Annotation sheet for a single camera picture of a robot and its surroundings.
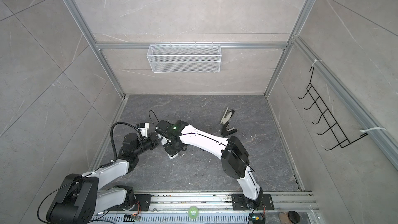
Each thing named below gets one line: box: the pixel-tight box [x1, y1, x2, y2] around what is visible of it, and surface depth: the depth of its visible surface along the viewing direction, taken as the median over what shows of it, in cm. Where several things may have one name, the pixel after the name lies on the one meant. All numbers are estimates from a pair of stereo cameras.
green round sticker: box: [188, 205, 199, 220], surface depth 73 cm
